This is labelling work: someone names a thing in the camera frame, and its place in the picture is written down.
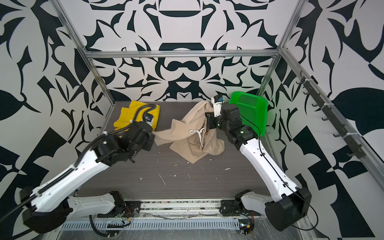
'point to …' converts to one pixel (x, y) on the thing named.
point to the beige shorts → (188, 137)
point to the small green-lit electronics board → (246, 226)
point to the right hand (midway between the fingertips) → (207, 113)
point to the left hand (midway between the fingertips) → (148, 130)
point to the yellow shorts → (126, 114)
